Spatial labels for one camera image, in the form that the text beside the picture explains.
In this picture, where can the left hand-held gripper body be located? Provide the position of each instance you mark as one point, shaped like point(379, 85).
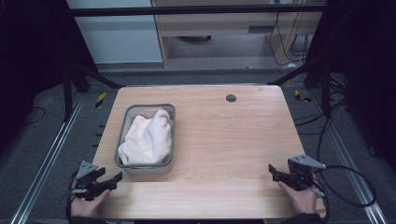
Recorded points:
point(86, 182)

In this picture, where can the aluminium floor rail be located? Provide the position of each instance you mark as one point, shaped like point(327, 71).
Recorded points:
point(46, 161)
point(345, 155)

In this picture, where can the black metal stand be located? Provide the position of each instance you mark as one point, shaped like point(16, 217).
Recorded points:
point(325, 90)
point(67, 93)

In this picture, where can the light wooden desk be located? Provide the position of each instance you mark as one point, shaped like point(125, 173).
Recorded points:
point(218, 26)

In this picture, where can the person's right hand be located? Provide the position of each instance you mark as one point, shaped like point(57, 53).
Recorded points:
point(301, 200)

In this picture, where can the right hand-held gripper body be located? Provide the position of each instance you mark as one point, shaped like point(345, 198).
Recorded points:
point(301, 174)

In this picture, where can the white towel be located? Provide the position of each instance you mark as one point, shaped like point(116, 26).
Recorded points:
point(148, 140)

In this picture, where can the white cabinet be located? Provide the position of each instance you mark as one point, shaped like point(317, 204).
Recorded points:
point(118, 40)

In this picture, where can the person's left hand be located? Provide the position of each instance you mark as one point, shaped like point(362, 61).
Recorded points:
point(87, 207)

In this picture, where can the yellow black tape strip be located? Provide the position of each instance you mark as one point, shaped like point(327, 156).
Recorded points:
point(100, 100)
point(300, 96)

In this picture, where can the black horizontal frame bar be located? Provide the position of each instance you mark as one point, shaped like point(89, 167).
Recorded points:
point(186, 10)

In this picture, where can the black curtain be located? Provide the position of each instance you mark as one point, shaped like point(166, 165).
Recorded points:
point(367, 77)
point(31, 62)

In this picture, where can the grey plastic basket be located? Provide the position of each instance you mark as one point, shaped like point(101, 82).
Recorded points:
point(146, 169)

